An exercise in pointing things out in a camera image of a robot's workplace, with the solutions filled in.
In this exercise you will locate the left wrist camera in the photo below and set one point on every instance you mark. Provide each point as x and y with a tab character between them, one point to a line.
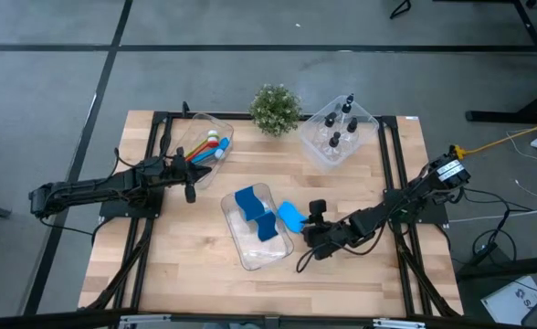
190	194

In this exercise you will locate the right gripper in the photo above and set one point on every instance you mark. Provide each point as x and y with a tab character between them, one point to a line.
323	235

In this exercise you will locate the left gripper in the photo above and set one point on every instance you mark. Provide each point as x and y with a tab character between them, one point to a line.
184	170

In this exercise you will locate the clear soap pump bottle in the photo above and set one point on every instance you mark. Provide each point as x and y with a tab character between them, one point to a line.
330	121
335	139
347	106

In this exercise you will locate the black power strip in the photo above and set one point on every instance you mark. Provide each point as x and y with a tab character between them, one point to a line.
485	251

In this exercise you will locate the black desk leg frame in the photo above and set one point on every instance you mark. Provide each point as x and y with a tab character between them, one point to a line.
501	116

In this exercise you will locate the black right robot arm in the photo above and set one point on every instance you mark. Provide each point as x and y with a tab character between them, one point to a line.
433	183

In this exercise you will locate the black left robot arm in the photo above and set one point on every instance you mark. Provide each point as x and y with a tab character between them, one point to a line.
90	187

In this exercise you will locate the small potted green plant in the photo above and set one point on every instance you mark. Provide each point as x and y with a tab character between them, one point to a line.
275	109

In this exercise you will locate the clear plastic bin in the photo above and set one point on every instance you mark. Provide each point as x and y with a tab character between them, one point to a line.
314	155
259	251
191	132

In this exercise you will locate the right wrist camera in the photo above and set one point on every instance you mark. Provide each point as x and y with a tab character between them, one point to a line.
317	207

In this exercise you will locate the white printed box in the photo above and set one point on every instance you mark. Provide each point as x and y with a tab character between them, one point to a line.
510	299

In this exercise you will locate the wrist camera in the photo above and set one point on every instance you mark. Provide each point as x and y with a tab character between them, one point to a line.
317	207
190	194

